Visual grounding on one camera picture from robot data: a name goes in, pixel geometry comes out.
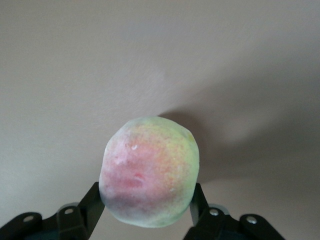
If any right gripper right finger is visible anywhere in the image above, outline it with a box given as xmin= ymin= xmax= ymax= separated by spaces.
xmin=183 ymin=183 xmax=286 ymax=240

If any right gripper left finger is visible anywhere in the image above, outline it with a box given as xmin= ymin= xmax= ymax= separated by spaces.
xmin=0 ymin=181 xmax=106 ymax=240

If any pink green peach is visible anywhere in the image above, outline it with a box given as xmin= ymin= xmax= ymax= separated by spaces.
xmin=98 ymin=115 xmax=201 ymax=229

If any brown table cloth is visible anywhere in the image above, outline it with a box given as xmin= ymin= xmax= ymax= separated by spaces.
xmin=0 ymin=0 xmax=320 ymax=240

